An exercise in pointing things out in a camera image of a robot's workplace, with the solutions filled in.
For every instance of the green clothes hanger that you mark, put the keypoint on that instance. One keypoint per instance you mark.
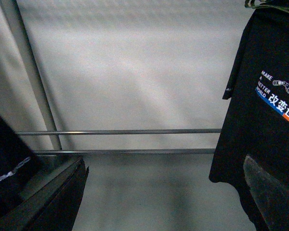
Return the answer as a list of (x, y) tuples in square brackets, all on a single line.
[(264, 4)]

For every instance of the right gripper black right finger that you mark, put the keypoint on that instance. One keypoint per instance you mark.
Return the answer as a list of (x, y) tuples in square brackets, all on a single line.
[(270, 191)]

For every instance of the metal rack rail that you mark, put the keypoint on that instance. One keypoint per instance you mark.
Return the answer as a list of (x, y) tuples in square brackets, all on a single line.
[(122, 132), (129, 151)]

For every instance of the black printed t-shirt hanging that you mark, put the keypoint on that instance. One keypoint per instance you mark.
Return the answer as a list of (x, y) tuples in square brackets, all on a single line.
[(257, 119)]

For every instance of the upper metal rack rail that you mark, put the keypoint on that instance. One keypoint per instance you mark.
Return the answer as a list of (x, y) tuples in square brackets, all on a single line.
[(122, 132)]

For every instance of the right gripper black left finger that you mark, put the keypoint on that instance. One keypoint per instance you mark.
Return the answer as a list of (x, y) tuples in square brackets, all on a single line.
[(55, 206)]

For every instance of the lower metal rack rail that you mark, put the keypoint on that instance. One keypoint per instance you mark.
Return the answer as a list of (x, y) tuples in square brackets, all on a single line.
[(129, 151)]

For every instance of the black garment with white print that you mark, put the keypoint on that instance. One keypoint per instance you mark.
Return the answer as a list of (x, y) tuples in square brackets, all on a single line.
[(18, 165)]

